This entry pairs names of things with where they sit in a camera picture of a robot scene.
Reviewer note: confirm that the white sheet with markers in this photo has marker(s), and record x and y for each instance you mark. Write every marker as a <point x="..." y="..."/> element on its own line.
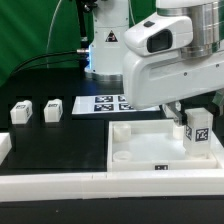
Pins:
<point x="101" y="104"/>

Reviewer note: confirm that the white square tabletop part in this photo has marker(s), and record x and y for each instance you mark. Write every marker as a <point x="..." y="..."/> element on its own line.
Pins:
<point x="148" y="145"/>

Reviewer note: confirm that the white obstacle fence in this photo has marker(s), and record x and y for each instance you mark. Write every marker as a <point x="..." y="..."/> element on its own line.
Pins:
<point x="111" y="185"/>

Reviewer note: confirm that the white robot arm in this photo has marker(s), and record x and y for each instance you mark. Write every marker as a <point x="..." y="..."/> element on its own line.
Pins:
<point x="110" y="18"/>

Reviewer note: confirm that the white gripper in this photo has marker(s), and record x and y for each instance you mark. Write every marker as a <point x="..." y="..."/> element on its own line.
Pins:
<point x="154" y="72"/>

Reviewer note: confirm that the green backdrop curtain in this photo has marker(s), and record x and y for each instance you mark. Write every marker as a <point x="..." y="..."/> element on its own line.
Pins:
<point x="30" y="28"/>

